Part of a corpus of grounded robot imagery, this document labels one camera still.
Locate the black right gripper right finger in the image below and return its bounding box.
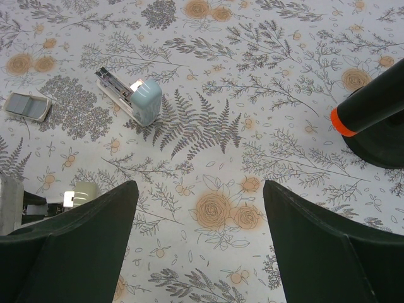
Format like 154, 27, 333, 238
263, 181, 403, 302

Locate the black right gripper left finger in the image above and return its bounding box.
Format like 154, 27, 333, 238
1, 181, 139, 302

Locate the white staples tray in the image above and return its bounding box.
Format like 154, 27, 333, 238
3, 92, 52, 122

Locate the light blue stapler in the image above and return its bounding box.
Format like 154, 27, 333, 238
95, 67, 163, 127

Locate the beige stapler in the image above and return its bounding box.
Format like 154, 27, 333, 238
46, 181, 98, 217

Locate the black microphone stand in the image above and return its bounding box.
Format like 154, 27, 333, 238
342, 110, 403, 169

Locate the grey staple strip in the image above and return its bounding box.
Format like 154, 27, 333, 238
21, 97, 47, 119
5, 93, 20, 112

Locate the floral patterned table mat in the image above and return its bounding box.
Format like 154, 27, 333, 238
1, 1, 403, 302

